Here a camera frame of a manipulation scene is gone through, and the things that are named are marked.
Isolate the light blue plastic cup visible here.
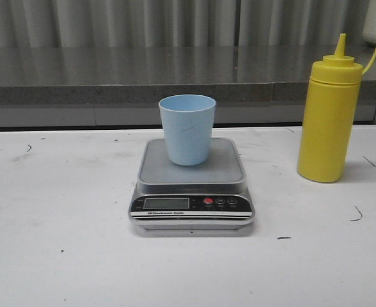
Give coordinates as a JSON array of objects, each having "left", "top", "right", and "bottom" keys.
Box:
[{"left": 159, "top": 94, "right": 216, "bottom": 166}]

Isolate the yellow squeeze bottle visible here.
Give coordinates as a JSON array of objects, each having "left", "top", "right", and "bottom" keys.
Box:
[{"left": 297, "top": 33, "right": 376, "bottom": 183}]

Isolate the silver digital kitchen scale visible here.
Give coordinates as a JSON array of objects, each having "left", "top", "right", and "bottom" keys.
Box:
[{"left": 128, "top": 138, "right": 256, "bottom": 237}]

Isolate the grey steel counter shelf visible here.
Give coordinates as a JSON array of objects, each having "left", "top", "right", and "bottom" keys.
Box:
[{"left": 0, "top": 45, "right": 376, "bottom": 129}]

